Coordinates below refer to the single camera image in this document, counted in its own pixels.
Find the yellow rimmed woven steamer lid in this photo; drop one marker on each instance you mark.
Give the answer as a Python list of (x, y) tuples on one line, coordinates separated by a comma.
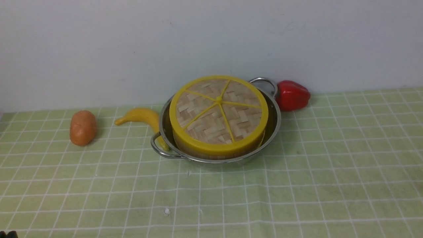
[(218, 112)]

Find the yellow rimmed bamboo steamer basket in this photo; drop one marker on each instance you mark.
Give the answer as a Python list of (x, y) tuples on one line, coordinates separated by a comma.
[(216, 155)]

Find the stainless steel pot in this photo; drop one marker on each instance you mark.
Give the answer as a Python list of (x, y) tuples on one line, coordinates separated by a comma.
[(164, 143)]

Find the green checkered tablecloth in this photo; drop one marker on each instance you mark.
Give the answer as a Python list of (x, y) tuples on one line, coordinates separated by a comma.
[(348, 166)]

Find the brown potato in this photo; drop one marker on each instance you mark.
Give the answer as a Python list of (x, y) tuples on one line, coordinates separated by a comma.
[(83, 128)]

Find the yellow banana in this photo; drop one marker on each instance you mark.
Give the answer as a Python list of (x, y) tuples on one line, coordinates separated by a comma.
[(141, 114)]

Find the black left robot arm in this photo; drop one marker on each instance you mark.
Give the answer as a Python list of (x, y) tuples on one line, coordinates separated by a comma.
[(10, 234)]

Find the red bell pepper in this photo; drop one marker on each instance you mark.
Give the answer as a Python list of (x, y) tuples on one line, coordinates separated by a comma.
[(293, 96)]

